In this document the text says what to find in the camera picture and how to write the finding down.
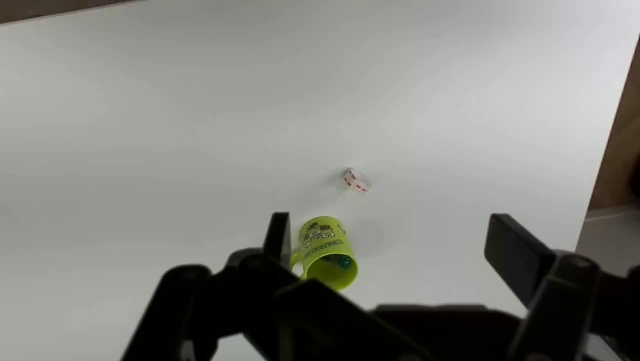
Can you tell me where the small white tape roll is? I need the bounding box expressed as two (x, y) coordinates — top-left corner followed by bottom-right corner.
(342, 169), (370, 193)

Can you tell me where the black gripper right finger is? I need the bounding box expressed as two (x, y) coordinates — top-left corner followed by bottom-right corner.
(485, 213), (557, 307)

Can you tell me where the lime green mug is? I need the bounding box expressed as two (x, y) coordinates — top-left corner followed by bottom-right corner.
(290, 215), (359, 291)

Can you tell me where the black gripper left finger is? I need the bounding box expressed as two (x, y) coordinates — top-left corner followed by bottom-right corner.
(262, 213), (290, 267)

